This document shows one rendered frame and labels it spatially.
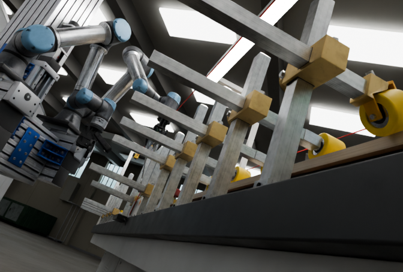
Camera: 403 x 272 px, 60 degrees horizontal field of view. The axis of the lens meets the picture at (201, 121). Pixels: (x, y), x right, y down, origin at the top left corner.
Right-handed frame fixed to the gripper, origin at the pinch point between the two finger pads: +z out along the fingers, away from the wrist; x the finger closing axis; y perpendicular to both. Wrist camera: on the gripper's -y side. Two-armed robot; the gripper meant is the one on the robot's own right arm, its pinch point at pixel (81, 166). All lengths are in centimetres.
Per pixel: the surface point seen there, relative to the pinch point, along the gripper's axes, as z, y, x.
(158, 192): 1.0, -34.4, 22.6
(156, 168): -14.3, -33.5, -2.3
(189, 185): 5, -33, 73
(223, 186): 8, -35, 98
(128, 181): -1.9, -22.9, 1.4
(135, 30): -301, 44, -351
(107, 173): -1.5, -12.0, 1.4
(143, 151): -11.7, -21.2, 26.4
